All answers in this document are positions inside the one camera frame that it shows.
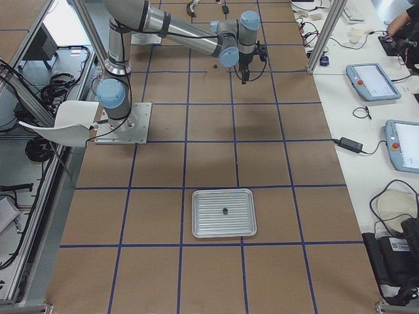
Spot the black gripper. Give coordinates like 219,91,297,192
239,58,250,85

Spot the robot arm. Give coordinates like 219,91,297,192
97,1,260,129

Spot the dark green curved part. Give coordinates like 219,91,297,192
186,0,200,18

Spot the black power adapter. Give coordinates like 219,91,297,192
339,137,363,154

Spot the blue teach pendant far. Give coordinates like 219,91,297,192
346,63,401,101

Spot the blue teach pendant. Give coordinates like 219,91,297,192
384,120,418,173
346,63,401,101

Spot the blue teach pendant near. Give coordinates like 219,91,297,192
384,120,418,173

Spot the white plastic chair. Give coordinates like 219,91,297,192
19,100,99,147

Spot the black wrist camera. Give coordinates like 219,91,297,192
255,41,268,62

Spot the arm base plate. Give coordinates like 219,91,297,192
131,32,162,46
94,102,152,145

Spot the aluminium frame post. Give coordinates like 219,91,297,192
306,0,347,75

